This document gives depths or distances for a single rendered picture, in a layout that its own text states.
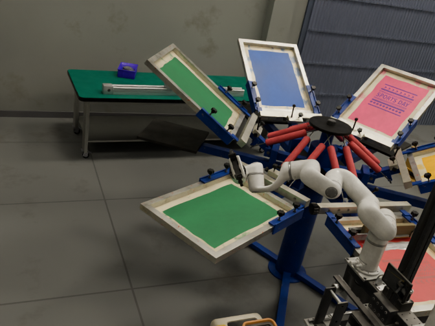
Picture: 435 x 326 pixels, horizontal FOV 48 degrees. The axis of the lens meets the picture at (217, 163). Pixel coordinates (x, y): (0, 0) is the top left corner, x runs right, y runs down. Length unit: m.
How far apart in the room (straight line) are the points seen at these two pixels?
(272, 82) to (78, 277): 2.23
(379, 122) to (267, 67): 1.06
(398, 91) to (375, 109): 0.29
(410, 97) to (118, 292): 2.85
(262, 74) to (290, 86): 0.27
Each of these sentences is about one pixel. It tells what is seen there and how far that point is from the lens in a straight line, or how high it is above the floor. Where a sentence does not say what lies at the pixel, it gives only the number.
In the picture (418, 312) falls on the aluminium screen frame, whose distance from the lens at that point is 2.59.
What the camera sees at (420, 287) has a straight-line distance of 2.81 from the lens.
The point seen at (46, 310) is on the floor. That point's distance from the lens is 3.52.
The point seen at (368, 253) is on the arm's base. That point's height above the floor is 1.24.
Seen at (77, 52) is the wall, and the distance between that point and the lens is 5.97.
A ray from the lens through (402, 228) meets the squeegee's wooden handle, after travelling 3.09.
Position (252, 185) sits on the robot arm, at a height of 1.42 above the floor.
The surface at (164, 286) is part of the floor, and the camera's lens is 3.72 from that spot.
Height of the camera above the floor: 2.47
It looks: 26 degrees down
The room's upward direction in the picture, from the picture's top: 11 degrees clockwise
